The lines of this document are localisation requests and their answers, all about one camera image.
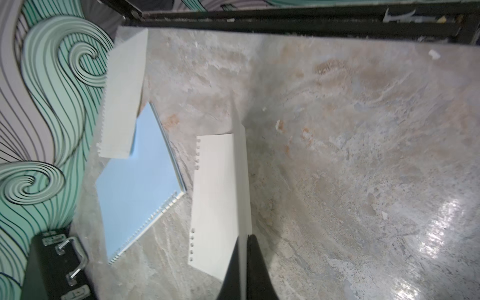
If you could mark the torn lined paper page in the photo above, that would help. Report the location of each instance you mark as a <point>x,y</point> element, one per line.
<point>124,84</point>

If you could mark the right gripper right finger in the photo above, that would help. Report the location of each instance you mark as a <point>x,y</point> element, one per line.
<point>259,285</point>

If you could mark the black hard case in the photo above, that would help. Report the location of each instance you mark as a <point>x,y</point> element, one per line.
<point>56,268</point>

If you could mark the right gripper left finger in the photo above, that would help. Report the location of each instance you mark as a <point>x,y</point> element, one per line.
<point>231,286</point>

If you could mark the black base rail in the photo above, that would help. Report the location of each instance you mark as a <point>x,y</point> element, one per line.
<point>456,22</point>

